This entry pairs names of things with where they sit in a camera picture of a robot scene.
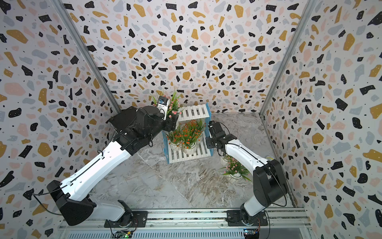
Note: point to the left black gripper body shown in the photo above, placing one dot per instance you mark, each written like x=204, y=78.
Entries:
x=168, y=125

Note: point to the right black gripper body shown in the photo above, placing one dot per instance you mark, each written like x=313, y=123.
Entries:
x=211, y=143

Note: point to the red flower pot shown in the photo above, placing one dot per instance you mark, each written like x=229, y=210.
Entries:
x=175, y=139
x=196, y=127
x=189, y=145

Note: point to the blue white slatted rack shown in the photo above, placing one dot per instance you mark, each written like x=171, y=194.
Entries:
x=187, y=114

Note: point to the pink flower pot front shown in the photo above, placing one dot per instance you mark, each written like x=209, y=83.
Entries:
x=174, y=106

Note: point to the pink flower pot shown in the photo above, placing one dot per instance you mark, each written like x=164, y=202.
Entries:
x=174, y=106
x=236, y=171
x=227, y=160

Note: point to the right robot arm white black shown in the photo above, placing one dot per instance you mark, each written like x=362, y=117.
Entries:
x=269, y=181

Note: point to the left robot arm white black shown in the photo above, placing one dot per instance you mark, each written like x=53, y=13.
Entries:
x=72, y=194

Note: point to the black square box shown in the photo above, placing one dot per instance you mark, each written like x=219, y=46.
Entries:
x=122, y=121

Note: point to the pink flower pot back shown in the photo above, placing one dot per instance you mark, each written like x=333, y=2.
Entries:
x=227, y=160

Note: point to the pink flower pot right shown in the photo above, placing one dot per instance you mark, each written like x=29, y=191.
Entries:
x=236, y=171

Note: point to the green circuit board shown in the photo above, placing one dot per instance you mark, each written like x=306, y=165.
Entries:
x=123, y=234

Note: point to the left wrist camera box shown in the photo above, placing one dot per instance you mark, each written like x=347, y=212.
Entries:
x=163, y=105

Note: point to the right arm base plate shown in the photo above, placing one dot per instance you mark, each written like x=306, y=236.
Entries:
x=236, y=218

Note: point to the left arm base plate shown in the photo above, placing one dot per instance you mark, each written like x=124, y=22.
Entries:
x=135, y=219

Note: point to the aluminium rail frame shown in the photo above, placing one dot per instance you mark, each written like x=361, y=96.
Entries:
x=284, y=223

